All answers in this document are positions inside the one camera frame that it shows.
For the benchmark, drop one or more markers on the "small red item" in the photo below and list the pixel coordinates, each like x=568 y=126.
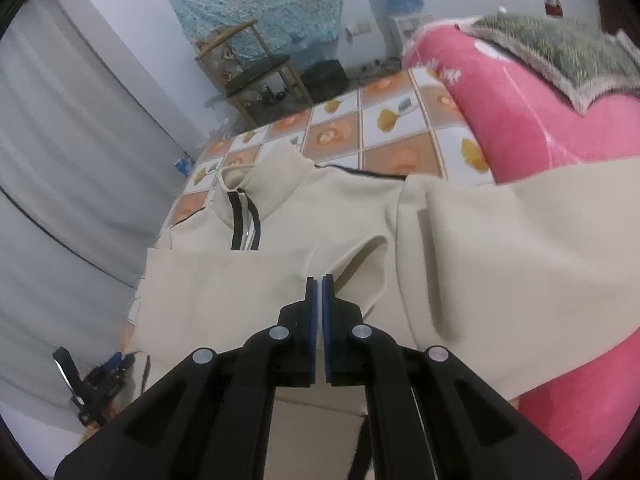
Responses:
x=552 y=6

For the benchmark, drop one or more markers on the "cream zip jacket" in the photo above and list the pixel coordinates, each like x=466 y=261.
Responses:
x=310 y=210

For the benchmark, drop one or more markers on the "pink floral blanket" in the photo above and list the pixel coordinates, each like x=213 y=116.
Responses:
x=525 y=110

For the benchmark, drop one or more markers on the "wooden chair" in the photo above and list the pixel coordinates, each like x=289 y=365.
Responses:
x=265 y=67

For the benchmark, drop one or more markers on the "grey curtain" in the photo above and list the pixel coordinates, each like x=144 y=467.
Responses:
x=75 y=135

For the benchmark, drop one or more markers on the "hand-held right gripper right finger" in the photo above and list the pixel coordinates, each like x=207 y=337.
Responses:
x=327 y=310

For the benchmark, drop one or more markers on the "white wall socket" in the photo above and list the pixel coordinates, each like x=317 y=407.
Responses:
x=359 y=29

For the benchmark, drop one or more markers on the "white water dispenser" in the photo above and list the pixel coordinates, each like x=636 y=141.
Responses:
x=407 y=30

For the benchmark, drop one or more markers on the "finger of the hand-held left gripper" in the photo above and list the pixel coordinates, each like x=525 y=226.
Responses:
x=117 y=364

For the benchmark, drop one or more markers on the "black bag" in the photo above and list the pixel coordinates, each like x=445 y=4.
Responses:
x=324 y=76

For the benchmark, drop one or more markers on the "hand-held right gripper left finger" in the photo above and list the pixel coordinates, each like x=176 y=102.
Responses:
x=312 y=310

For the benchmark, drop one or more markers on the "small blue packet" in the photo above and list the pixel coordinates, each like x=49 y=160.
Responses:
x=182 y=165

